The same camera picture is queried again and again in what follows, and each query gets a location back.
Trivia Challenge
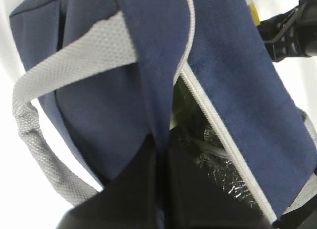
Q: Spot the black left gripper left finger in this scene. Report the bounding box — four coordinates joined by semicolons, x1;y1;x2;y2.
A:
57;135;163;229

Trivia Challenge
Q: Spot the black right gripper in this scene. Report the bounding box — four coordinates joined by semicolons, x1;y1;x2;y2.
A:
257;0;317;62

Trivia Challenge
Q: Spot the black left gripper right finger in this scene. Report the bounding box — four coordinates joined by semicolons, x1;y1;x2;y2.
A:
166;129;272;229

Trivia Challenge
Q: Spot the yellow banana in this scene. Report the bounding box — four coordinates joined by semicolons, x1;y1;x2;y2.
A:
249;2;261;26

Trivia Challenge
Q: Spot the green lidded glass container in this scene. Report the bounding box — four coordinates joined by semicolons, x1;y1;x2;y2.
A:
169;77;198;130

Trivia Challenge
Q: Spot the navy blue lunch bag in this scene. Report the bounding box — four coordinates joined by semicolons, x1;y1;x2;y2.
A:
9;0;317;228

